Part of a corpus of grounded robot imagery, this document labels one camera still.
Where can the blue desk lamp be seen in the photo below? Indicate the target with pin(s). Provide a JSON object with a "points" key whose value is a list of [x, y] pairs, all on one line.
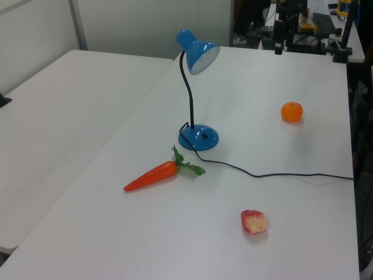
{"points": [[198, 137]]}

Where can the orange toy carrot green leaves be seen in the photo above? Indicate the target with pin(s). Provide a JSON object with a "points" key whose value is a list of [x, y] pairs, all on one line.
{"points": [[154, 176]]}

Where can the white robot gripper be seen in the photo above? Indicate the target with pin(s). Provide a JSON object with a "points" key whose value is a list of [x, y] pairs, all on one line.
{"points": [[287, 24]]}

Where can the bitten red toy apple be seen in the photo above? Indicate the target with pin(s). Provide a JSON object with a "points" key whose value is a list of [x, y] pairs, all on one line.
{"points": [[254, 223]]}

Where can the black computer keyboard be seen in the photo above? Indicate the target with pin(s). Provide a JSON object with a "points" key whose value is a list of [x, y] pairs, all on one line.
{"points": [[324, 22]]}

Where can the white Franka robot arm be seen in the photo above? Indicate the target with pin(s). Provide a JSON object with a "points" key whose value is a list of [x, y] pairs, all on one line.
{"points": [[291, 7]]}

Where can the orange mandarin fruit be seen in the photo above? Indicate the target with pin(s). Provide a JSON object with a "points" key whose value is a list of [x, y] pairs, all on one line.
{"points": [[291, 112]]}

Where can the yellow blue background object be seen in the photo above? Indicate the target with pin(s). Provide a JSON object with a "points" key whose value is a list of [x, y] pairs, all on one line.
{"points": [[343, 7]]}

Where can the grey partition post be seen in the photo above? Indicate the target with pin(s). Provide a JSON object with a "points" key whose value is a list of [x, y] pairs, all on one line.
{"points": [[78, 26]]}

